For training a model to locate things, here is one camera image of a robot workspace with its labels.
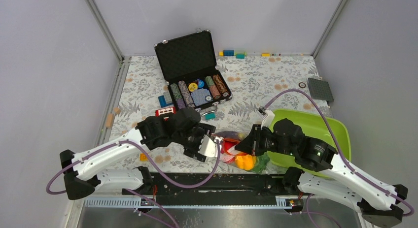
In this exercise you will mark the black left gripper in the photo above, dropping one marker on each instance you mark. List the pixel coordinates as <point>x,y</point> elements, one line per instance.
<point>202,129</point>

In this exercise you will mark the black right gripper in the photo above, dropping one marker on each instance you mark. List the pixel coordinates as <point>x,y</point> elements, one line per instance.
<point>252,143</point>

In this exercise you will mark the green toy cabbage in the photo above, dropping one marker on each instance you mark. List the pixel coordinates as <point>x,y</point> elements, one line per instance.
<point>260,163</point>

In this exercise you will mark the yellow toy bell pepper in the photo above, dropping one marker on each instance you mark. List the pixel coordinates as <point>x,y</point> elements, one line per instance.
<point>245,162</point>

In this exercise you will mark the red toy apple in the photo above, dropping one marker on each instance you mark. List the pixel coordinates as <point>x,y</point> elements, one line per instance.
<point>228,151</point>

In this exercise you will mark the clear zip top bag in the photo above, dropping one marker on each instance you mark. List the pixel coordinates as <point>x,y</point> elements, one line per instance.
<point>229,154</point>

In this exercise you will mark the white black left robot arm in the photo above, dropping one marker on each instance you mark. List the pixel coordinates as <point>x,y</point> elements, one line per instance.
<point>88,171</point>

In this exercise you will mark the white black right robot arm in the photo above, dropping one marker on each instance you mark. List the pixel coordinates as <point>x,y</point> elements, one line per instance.
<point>321,171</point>

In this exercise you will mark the small teal block by case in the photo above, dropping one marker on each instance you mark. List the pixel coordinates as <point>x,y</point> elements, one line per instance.
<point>210,116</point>

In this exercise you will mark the red white window brick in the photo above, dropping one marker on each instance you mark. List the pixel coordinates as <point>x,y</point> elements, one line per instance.
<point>165,110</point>

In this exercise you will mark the blue playing card deck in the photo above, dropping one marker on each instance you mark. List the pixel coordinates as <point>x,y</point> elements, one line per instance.
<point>201,96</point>

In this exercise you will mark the grey toy brick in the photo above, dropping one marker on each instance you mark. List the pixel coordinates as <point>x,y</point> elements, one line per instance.
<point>167,98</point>

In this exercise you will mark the blue toy brick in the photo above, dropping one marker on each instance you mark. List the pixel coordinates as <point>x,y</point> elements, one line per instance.
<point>162,101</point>

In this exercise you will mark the yellow big blind button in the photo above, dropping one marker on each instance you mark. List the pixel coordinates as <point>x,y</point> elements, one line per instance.
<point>192,87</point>

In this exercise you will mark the small orange toy cracker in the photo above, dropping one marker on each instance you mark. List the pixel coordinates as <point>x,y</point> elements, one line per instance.
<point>143,158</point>

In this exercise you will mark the green plastic tray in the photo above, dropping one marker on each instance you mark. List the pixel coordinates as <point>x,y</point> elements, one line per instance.
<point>312,125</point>

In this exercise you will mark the blue small blind button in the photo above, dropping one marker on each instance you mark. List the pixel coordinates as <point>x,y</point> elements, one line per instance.
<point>200,84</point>

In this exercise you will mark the loose poker chip on table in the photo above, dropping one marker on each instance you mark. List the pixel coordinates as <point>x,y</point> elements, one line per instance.
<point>302,85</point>

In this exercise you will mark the black poker chip case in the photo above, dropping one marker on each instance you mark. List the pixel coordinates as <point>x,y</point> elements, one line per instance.
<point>187,59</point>

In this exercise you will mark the grey building baseplate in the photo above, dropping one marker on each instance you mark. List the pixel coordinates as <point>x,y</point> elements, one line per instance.
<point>320,90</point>

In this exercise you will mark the small wooden cube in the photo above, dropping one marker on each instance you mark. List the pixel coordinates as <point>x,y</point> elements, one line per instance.
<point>117,110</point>

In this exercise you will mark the wooden block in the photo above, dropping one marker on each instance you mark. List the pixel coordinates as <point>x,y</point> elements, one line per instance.
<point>109,120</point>

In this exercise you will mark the teal toy block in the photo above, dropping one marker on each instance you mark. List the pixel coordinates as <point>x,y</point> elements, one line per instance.
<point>240,55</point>

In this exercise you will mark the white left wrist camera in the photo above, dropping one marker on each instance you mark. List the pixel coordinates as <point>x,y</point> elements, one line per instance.
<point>210,146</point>

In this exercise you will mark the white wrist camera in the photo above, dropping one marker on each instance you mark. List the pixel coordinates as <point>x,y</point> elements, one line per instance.
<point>266,115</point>
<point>210,146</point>

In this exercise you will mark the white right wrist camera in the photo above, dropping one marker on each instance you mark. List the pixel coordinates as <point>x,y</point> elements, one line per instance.
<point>266,115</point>

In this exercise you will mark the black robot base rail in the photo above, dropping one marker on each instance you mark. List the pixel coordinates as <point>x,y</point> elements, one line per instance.
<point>221,190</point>

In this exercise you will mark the blue toy block at wall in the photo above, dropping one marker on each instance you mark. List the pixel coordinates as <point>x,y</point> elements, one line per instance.
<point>228,52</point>

